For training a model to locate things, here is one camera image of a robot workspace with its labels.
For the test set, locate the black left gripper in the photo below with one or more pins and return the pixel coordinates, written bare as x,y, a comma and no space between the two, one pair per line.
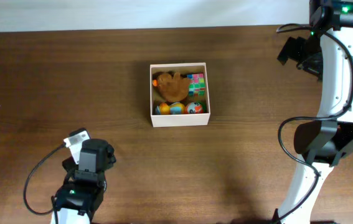
70,164

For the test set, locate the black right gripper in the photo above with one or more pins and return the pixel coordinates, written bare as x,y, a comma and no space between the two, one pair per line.
291,50

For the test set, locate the colourful puzzle cube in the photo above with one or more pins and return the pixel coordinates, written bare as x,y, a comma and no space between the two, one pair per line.
197,86

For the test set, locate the red ball toy with eye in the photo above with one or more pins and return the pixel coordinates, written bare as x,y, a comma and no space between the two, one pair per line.
194,108

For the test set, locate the orange blue duck toy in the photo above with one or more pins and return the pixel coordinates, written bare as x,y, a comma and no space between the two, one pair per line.
166,109

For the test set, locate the brown plush toy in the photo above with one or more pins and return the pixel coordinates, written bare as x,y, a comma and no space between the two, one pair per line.
172,86

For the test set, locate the green round plastic toy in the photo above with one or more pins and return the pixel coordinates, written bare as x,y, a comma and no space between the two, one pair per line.
204,105

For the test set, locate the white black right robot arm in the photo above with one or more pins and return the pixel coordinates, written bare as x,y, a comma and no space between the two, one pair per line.
320,142

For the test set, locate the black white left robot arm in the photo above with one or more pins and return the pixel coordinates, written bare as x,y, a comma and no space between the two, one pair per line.
82,192

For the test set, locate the white cardboard box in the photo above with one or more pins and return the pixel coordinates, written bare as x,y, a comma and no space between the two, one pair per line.
156,99

